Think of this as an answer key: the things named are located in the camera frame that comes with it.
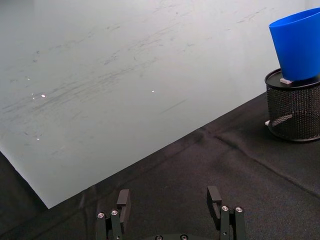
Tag blue plastic cup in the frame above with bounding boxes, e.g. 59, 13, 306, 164
268, 7, 320, 82

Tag black mesh metal holder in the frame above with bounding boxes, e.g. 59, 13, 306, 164
264, 68, 320, 143

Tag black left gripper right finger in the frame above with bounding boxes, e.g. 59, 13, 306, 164
206, 185, 247, 240

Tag black table cloth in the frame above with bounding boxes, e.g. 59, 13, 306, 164
0, 89, 320, 240

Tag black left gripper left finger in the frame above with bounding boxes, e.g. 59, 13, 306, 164
96, 188, 132, 240

